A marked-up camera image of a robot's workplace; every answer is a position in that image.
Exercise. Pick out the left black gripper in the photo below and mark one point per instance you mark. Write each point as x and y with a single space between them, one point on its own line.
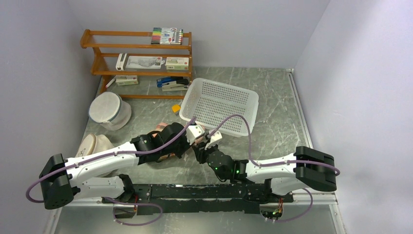
186 146

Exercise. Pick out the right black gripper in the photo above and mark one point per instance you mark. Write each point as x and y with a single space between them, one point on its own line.
200 151

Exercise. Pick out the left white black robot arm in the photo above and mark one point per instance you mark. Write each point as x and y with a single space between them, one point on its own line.
63 180

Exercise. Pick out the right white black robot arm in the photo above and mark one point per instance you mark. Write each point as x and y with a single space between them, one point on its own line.
305 168

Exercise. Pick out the white cylindrical mesh laundry bag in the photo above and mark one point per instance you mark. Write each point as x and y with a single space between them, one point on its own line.
110 111

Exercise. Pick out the small yellow block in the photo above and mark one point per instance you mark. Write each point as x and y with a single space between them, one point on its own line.
176 109

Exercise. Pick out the white perforated plastic basket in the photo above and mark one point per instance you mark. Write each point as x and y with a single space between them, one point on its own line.
211 102

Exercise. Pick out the grey black stapler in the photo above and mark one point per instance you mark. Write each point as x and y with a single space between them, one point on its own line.
178 85

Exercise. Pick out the blue stapler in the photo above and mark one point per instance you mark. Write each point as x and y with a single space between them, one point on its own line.
169 80

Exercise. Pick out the green white small box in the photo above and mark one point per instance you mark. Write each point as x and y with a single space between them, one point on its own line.
177 63

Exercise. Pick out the white box under shelf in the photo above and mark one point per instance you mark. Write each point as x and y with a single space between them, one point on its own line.
122 80

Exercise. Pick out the wooden three-tier shelf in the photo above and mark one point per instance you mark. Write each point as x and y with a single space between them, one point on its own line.
129 53

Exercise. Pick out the white red marker pen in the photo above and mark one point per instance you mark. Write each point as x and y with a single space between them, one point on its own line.
110 82

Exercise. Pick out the white flat packaged item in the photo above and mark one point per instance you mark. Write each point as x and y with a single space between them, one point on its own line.
144 62

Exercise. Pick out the coloured marker pen set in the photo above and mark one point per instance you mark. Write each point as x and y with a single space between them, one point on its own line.
167 36

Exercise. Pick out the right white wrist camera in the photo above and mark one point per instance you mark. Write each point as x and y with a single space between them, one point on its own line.
213 140

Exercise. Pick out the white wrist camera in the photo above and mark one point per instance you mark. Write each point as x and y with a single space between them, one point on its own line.
213 140
195 134

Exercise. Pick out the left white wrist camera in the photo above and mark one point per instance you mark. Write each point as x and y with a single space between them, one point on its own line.
195 134

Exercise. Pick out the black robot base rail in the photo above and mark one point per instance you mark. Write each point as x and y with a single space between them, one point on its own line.
174 198

